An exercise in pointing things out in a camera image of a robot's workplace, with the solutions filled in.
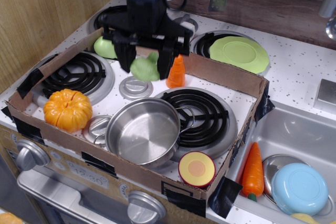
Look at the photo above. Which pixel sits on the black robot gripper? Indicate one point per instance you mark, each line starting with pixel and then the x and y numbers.
pixel 146 24

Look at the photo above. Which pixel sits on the light green toy broccoli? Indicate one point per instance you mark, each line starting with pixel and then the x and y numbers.
pixel 145 68

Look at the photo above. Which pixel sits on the stainless steel pot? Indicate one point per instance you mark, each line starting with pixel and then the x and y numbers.
pixel 146 131

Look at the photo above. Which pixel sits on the silver centre stove knob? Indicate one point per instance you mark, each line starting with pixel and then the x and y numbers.
pixel 131 88

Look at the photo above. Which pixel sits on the silver stove knob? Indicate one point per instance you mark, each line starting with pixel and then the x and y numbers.
pixel 131 88
pixel 188 19
pixel 95 130

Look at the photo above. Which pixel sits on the orange toy carrot piece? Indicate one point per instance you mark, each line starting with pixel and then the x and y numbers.
pixel 176 76

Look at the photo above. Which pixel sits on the light green toy pear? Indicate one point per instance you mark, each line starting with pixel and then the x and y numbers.
pixel 105 48

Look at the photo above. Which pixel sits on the red white toy food piece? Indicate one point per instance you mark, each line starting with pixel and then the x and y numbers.
pixel 189 26

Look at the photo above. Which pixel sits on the silver rear stove knob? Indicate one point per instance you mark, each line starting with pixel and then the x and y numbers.
pixel 188 19

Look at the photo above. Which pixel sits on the rear right black burner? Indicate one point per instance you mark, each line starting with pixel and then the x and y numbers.
pixel 201 44

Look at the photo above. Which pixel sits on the front left black burner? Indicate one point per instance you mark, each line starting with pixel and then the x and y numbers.
pixel 85 72

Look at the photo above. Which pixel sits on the light green plastic plate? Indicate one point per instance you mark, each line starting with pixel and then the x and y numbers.
pixel 240 52

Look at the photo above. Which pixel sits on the front right black burner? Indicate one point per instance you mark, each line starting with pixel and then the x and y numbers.
pixel 203 118

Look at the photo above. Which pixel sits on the silver front stove knob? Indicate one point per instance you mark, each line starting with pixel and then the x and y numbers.
pixel 95 130

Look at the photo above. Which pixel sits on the orange toy pumpkin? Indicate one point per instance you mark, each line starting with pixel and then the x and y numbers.
pixel 69 110

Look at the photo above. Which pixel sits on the halved toy peach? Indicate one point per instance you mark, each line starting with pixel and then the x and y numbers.
pixel 196 169

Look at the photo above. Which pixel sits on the brown cardboard fence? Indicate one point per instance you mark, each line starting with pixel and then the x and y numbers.
pixel 222 74

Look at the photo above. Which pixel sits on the left silver oven knob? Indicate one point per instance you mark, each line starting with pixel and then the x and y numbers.
pixel 30 155

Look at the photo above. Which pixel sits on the silver oven knob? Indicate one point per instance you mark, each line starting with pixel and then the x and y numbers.
pixel 30 155
pixel 144 208

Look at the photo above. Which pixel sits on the right silver oven knob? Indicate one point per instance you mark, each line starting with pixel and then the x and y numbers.
pixel 144 208

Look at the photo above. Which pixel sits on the orange toy carrot in sink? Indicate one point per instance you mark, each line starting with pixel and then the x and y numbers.
pixel 253 175

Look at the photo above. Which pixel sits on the steel lid in sink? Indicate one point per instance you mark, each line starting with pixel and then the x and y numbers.
pixel 274 163

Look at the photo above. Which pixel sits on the silver sink basin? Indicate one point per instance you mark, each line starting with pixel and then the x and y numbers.
pixel 289 131

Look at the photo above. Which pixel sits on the silver faucet base block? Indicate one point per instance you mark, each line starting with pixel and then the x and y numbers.
pixel 325 96

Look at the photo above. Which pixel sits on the silver faucet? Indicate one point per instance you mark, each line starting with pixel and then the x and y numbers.
pixel 327 10

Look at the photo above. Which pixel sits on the light blue plastic bowl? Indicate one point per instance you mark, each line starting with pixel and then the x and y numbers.
pixel 299 188

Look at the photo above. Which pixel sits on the orange object bottom left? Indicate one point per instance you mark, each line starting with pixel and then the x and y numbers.
pixel 8 218

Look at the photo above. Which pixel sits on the yellow toy in sink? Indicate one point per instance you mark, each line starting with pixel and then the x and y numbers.
pixel 305 218

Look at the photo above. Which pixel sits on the silver oven door handle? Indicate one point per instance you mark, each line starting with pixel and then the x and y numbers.
pixel 62 199

